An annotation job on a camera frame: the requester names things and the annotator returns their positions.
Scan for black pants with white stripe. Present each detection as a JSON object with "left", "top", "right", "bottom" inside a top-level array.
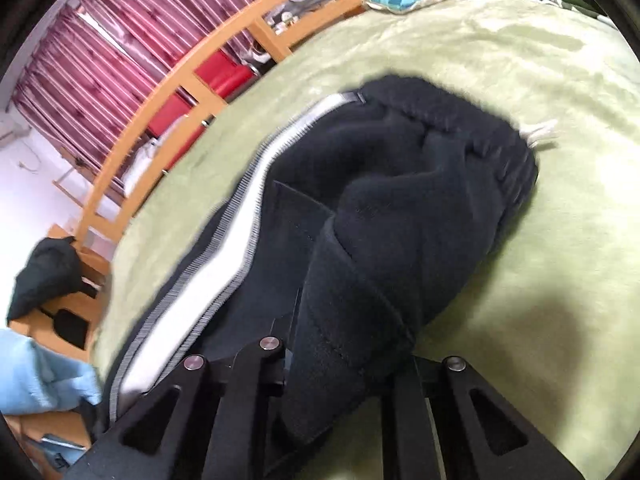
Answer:
[{"left": 101, "top": 75, "right": 538, "bottom": 442}]

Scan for green bed blanket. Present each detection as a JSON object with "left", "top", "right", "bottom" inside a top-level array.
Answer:
[{"left": 92, "top": 0, "right": 640, "bottom": 480}]

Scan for light blue towel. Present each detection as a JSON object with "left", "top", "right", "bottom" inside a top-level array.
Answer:
[{"left": 0, "top": 328, "right": 101, "bottom": 415}]

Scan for black cloth on cabinet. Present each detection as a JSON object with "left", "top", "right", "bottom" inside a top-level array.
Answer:
[{"left": 6, "top": 236, "right": 98, "bottom": 322}]

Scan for red chair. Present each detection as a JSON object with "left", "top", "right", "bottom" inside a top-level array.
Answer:
[{"left": 139, "top": 51, "right": 256, "bottom": 158}]

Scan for red striped curtain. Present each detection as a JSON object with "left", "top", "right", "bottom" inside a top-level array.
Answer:
[{"left": 12, "top": 0, "right": 255, "bottom": 174}]

